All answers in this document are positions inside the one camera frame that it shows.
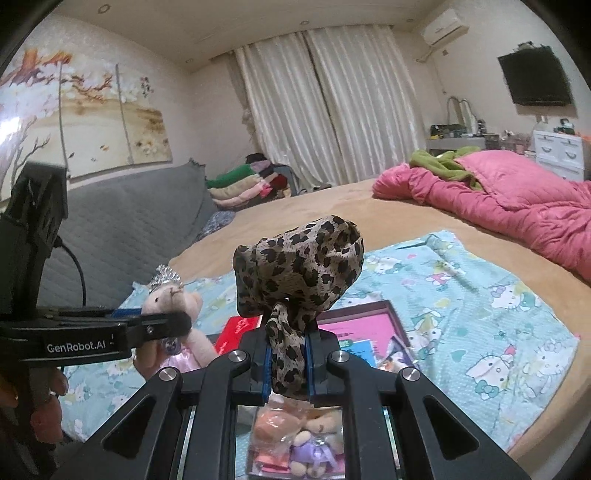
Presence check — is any stack of folded clothes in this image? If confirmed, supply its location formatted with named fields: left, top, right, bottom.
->
left=205, top=154, right=291, bottom=210

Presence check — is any dark patterned cloth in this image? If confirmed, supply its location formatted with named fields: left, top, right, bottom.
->
left=196, top=210, right=238, bottom=243

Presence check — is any leopard print cloth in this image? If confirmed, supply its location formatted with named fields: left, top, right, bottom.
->
left=233, top=215, right=365, bottom=398

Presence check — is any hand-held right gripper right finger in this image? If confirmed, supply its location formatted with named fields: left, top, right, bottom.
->
left=305, top=330, right=532, bottom=480

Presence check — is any black cable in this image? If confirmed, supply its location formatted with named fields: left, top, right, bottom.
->
left=54, top=237, right=88, bottom=308

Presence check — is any red tissue pack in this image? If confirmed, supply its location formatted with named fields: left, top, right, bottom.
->
left=215, top=315, right=266, bottom=354

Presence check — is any bread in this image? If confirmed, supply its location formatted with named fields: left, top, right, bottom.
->
left=247, top=397, right=305, bottom=472

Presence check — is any cluttered side table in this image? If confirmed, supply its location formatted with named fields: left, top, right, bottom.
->
left=427, top=121, right=532, bottom=155

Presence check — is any white curtain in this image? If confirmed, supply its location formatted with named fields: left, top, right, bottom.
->
left=233, top=25, right=428, bottom=197

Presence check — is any black television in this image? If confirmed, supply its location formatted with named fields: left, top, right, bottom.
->
left=498, top=46, right=575, bottom=107

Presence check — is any green cloth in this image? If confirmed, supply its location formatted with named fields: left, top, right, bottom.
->
left=410, top=147, right=483, bottom=190

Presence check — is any plush bear with purple ribbon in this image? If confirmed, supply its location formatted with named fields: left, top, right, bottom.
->
left=288, top=411, right=345, bottom=476

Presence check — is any pink book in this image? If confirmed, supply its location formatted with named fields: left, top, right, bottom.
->
left=318, top=311, right=416, bottom=370

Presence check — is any white drawer cabinet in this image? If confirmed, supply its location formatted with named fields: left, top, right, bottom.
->
left=531, top=129, right=589, bottom=182

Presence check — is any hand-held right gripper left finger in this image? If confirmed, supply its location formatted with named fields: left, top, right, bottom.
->
left=51, top=330, right=271, bottom=480

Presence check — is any tree wall painting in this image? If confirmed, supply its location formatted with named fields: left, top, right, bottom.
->
left=0, top=48, right=172, bottom=195

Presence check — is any person's left hand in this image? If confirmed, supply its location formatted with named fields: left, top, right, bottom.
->
left=0, top=367, right=70, bottom=446

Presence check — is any white air conditioner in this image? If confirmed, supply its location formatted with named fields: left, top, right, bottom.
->
left=420, top=9, right=469, bottom=47

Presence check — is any cartoon cat printed blanket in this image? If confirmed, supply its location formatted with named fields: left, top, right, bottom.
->
left=60, top=229, right=580, bottom=455

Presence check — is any tan round bed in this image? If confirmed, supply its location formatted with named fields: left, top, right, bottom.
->
left=168, top=178, right=591, bottom=333

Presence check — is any pink quilt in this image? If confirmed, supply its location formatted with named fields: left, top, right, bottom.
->
left=372, top=150, right=591, bottom=282

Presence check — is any grey quilted headboard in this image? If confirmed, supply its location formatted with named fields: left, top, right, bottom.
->
left=39, top=159, right=218, bottom=310

